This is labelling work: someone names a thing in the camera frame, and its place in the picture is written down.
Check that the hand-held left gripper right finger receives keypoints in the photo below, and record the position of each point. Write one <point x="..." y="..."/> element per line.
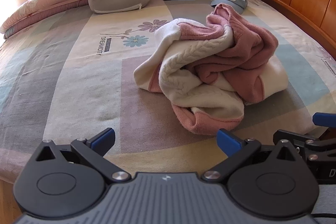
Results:
<point x="228" y="142"/>

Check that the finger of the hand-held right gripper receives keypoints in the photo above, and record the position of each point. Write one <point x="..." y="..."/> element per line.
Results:
<point x="325" y="119"/>
<point x="302" y="138"/>

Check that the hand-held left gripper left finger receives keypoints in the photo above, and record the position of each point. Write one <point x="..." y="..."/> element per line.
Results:
<point x="103" y="138"/>

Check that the pink and white sweater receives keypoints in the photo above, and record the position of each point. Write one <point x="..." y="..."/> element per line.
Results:
<point x="210" y="61"/>

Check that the grey cloth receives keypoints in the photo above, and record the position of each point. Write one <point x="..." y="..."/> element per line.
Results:
<point x="326" y="200"/>

